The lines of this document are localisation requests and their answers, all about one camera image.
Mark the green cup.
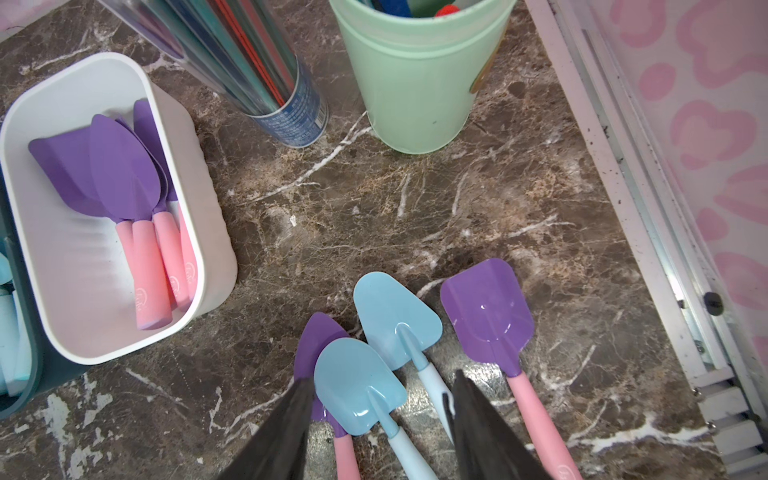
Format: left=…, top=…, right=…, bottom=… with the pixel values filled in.
left=331, top=0, right=515, bottom=154

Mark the teal pointed shovel far right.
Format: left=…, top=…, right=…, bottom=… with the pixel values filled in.
left=353, top=272, right=453, bottom=435

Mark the blue lid pen tube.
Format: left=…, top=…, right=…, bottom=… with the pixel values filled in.
left=104, top=1, right=330, bottom=148

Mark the purple shovel far right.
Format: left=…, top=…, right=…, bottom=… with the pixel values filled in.
left=440, top=258, right=581, bottom=479

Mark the teal round shovel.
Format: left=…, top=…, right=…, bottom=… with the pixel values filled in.
left=1, top=254, right=32, bottom=397

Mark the purple square shovel pink handle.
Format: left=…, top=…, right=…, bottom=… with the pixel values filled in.
left=28, top=126, right=135, bottom=276

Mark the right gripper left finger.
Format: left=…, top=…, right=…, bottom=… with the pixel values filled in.
left=217, top=379, right=315, bottom=480

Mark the white storage box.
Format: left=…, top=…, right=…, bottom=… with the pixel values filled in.
left=1, top=52, right=238, bottom=365

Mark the dark teal storage box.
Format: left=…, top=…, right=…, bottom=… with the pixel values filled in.
left=1, top=187, right=87, bottom=419

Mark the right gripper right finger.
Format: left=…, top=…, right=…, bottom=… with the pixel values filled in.
left=442, top=370, right=551, bottom=480

